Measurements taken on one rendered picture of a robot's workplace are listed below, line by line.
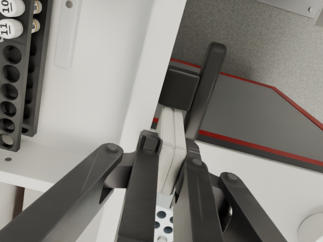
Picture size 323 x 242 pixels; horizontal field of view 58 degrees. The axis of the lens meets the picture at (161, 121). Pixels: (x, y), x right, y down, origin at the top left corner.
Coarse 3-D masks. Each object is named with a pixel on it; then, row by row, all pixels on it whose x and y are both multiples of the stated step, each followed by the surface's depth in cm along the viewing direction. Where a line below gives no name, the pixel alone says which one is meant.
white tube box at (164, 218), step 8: (160, 192) 40; (160, 200) 39; (168, 200) 40; (160, 208) 38; (168, 208) 38; (160, 216) 39; (168, 216) 39; (160, 224) 39; (168, 224) 39; (160, 232) 40; (168, 232) 40; (168, 240) 40
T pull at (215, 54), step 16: (208, 48) 20; (224, 48) 19; (208, 64) 19; (176, 80) 20; (192, 80) 20; (208, 80) 20; (160, 96) 20; (176, 96) 20; (192, 96) 20; (208, 96) 20; (192, 112) 21; (192, 128) 21
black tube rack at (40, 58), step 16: (48, 0) 22; (0, 16) 20; (48, 16) 23; (48, 32) 24; (16, 48) 23; (32, 48) 24; (32, 64) 24; (32, 80) 25; (16, 96) 25; (32, 96) 25; (32, 112) 25; (32, 128) 26
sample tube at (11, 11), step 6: (0, 0) 18; (6, 0) 18; (12, 0) 18; (18, 0) 19; (36, 0) 22; (0, 6) 18; (6, 6) 18; (12, 6) 18; (18, 6) 19; (24, 6) 19; (36, 6) 21; (6, 12) 18; (12, 12) 18; (18, 12) 19; (36, 12) 22
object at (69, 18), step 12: (72, 0) 24; (72, 12) 24; (60, 24) 25; (72, 24) 25; (60, 36) 25; (72, 36) 25; (60, 48) 26; (72, 48) 26; (60, 60) 26; (72, 60) 27
